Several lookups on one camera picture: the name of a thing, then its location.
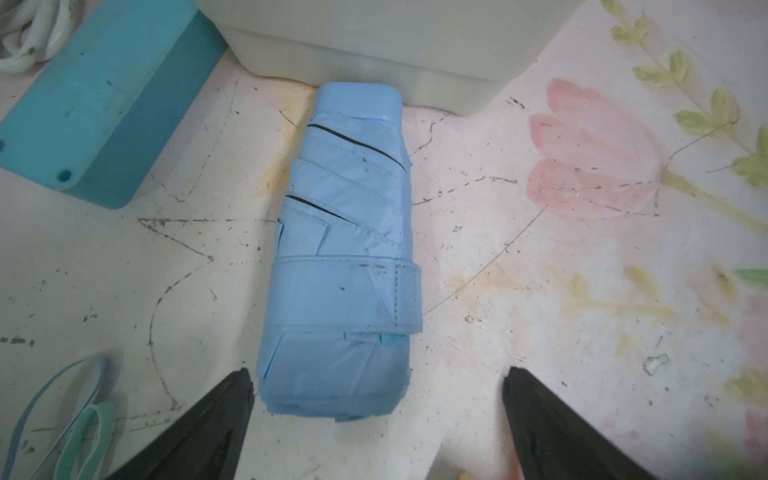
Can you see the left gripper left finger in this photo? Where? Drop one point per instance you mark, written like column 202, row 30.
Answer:
column 204, row 443

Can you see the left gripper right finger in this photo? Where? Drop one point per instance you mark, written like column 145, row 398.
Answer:
column 553, row 441

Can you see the light blue umbrella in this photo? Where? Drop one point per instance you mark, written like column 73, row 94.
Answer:
column 345, row 295

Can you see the white plastic storage box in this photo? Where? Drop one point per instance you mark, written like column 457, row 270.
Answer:
column 455, row 56

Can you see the mint green umbrella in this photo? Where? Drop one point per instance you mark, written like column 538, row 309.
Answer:
column 72, row 394

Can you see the teal rectangular case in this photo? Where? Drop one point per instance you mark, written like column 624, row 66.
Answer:
column 95, row 120

